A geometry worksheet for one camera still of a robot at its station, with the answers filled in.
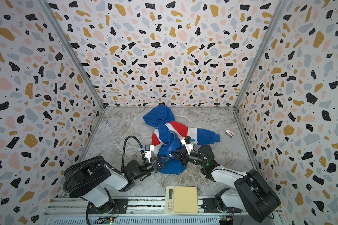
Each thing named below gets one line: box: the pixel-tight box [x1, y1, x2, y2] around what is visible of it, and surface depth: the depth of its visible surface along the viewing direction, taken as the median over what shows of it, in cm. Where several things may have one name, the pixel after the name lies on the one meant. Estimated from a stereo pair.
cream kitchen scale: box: [164, 185, 199, 216], surface depth 76 cm
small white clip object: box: [224, 129, 235, 139], surface depth 105 cm
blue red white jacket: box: [143, 104, 221, 175], surface depth 100 cm
